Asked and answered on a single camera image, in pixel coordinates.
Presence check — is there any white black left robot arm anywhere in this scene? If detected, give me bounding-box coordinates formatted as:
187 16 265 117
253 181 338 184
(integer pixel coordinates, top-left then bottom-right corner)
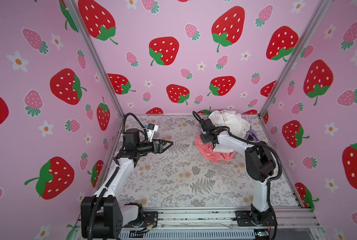
81 124 174 240

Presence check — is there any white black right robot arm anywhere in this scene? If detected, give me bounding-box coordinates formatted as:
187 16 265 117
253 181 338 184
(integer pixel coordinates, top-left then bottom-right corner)
196 118 282 226

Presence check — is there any pink patterned cloth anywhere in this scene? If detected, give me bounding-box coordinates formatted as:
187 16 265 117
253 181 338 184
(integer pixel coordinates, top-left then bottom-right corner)
195 136 236 163

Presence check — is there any white cloth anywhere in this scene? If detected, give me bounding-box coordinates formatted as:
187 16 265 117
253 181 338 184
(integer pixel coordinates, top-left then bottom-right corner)
208 110 250 154

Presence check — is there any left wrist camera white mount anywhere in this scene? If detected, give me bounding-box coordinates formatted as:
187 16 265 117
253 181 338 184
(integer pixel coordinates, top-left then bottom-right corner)
145 123 159 142

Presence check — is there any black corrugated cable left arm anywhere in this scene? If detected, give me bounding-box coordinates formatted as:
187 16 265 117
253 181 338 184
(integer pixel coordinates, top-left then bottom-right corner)
87 112 149 240

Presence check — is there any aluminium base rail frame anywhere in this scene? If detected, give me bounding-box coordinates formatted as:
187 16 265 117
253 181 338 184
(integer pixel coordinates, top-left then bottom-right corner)
73 206 324 240

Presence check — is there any aluminium corner post left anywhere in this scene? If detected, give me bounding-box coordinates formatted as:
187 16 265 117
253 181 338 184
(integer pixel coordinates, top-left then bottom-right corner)
65 0 124 119

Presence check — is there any aluminium corner post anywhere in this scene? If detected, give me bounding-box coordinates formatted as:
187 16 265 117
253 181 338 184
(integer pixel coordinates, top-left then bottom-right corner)
258 0 331 120
65 0 124 119

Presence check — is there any aluminium corner post right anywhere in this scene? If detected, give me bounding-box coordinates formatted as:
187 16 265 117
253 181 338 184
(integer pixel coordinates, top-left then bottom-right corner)
258 0 331 120

